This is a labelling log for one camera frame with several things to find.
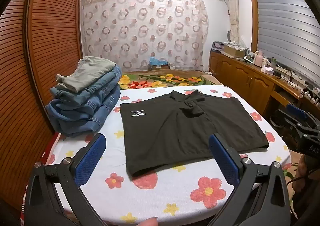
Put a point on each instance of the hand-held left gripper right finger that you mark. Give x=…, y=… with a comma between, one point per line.
x=223, y=161

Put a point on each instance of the small cardboard box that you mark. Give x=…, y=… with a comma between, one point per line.
x=160, y=67

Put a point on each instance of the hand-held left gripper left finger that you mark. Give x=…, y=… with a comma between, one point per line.
x=90, y=158

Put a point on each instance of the person's right forearm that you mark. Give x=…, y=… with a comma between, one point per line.
x=308, y=173

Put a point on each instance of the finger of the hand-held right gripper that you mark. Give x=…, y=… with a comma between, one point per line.
x=297, y=112
x=283, y=117

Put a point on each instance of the grey window blind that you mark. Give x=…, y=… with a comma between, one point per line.
x=287, y=28

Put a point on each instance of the person's left hand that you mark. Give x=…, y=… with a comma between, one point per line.
x=148, y=222

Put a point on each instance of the beige tied curtain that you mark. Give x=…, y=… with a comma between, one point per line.
x=233, y=11

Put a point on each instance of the wooden cabinet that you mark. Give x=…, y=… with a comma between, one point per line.
x=240, y=76

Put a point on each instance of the blue plastic bag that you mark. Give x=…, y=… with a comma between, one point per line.
x=156, y=61

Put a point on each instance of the white floral tablecloth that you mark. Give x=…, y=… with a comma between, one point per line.
x=175, y=191

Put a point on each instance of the purple plastic pack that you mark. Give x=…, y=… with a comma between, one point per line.
x=217, y=46

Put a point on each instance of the white tissue container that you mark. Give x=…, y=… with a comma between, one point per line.
x=267, y=70

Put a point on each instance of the grey-green folded pants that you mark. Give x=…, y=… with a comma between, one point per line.
x=87, y=71

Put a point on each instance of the circle patterned curtain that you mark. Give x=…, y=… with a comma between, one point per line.
x=145, y=28

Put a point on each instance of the white pink thermos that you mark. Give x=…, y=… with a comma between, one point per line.
x=258, y=58

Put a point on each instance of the wooden louvered wardrobe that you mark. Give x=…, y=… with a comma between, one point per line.
x=37, y=53

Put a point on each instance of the brown floral blanket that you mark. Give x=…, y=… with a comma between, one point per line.
x=162, y=78

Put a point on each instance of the faded light blue jeans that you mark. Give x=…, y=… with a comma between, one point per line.
x=102, y=82

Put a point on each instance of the red printed blanket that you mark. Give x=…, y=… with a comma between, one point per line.
x=49, y=155

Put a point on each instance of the open cardboard box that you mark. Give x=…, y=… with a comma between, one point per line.
x=233, y=50

